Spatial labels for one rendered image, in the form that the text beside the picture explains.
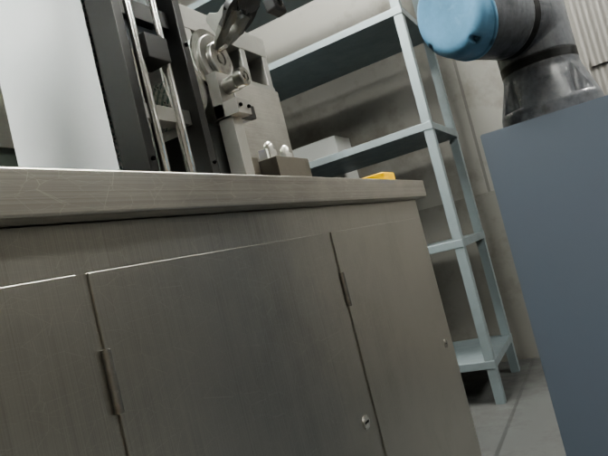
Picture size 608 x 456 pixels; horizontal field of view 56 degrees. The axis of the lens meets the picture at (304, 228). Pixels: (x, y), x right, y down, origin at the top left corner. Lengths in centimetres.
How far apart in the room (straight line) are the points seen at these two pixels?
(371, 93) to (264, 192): 273
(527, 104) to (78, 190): 67
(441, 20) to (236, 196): 39
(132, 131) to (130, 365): 40
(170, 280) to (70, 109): 53
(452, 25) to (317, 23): 282
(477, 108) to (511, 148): 235
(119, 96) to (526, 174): 60
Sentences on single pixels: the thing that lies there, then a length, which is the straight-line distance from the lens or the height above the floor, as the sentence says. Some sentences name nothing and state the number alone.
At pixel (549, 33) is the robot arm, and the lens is 97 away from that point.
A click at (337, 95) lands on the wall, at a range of 350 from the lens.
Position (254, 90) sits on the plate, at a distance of 211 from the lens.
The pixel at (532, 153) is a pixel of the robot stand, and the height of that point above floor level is 85.
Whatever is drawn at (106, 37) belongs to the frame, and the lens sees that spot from 90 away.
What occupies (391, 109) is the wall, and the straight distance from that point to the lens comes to 337.
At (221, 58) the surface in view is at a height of 125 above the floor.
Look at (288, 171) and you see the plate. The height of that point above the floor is 99.
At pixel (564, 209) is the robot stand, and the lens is 89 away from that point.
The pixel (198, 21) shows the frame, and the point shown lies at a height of 162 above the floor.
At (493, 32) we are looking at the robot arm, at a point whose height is 102.
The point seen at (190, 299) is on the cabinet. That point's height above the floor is 77.
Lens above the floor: 78
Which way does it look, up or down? 3 degrees up
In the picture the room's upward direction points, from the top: 14 degrees counter-clockwise
